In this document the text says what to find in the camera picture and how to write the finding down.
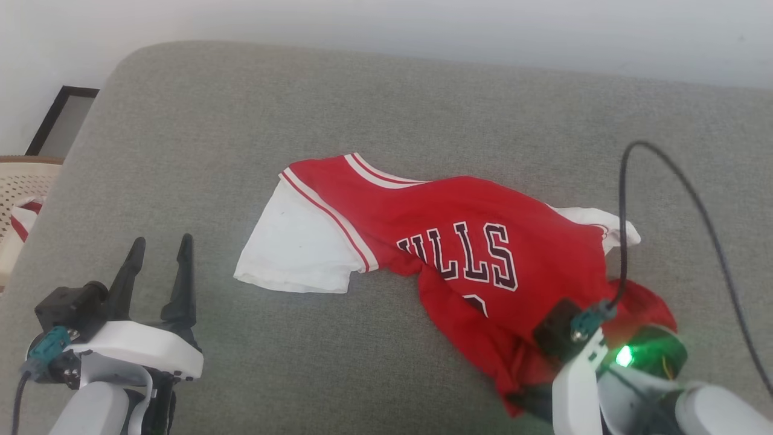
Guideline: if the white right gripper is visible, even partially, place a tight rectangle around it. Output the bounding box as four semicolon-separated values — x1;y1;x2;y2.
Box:
510;325;688;435

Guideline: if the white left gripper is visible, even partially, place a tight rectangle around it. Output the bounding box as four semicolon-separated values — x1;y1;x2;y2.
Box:
69;234;205;435

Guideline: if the red Bulls basketball jersey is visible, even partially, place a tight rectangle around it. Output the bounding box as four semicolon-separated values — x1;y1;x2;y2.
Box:
234;152;678;417

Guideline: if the beige woven laundry basket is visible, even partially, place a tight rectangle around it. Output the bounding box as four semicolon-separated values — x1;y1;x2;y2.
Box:
0;156;64;291

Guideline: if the black framed panel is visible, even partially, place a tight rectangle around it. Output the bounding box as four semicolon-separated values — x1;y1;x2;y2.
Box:
25;86;100;156

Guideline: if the grey fabric sofa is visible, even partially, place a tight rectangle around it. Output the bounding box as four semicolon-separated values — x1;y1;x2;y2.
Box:
0;41;773;435

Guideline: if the teal cable connector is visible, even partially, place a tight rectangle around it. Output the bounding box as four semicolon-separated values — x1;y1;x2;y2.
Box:
27;326;72;370
571;302;618;340

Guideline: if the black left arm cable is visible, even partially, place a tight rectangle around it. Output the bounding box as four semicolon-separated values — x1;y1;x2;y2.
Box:
11;369;32;435

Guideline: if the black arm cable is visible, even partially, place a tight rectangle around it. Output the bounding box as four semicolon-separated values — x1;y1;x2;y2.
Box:
11;369;32;435
609;141;773;396

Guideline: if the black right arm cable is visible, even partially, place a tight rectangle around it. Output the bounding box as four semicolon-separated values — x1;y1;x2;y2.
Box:
609;141;773;396

